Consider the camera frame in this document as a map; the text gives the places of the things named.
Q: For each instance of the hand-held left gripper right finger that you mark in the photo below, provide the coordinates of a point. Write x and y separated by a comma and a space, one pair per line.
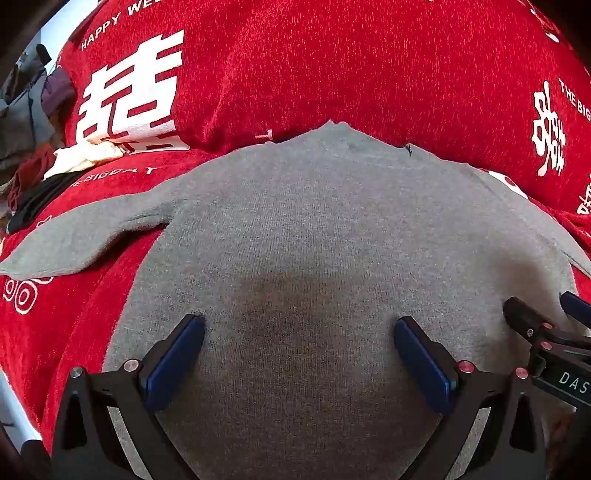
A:
425, 364

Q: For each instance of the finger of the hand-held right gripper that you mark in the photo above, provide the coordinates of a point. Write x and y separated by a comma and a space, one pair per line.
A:
524, 318
575, 305

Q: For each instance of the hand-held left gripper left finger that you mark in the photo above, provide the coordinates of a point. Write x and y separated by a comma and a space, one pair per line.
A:
173, 364

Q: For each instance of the grey knit sweater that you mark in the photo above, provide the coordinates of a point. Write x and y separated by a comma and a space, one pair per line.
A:
295, 230

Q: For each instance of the grey clothes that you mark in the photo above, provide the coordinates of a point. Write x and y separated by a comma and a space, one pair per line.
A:
23, 115

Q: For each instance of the black cloth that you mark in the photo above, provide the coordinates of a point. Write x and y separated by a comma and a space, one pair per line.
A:
41, 201

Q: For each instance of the white cloth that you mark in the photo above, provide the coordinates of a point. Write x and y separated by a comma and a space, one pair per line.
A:
87, 157

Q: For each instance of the dark red cloth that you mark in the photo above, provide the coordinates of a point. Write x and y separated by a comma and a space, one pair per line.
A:
32, 177

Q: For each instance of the purple cloth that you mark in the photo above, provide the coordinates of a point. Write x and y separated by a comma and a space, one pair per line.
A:
57, 92

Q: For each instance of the red printed blanket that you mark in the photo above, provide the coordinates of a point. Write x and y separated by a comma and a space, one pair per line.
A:
323, 69

